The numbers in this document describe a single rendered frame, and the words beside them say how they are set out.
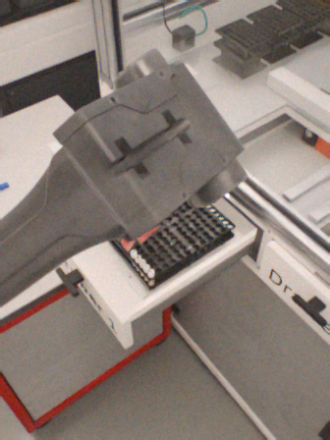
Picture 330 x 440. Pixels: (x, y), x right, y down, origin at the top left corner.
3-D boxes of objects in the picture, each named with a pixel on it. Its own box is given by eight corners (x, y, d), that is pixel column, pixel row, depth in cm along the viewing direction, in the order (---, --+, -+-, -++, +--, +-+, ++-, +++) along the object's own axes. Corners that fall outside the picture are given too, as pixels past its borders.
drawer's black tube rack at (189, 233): (149, 297, 97) (148, 280, 92) (103, 242, 106) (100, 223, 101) (232, 244, 105) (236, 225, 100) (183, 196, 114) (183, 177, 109)
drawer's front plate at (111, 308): (126, 350, 92) (122, 323, 83) (52, 251, 106) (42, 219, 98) (134, 345, 92) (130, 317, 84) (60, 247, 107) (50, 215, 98)
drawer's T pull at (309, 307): (322, 329, 85) (324, 325, 84) (291, 299, 89) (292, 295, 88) (336, 317, 87) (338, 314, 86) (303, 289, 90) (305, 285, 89)
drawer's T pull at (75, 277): (75, 299, 89) (74, 295, 88) (55, 272, 93) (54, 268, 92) (91, 289, 91) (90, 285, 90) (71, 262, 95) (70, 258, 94)
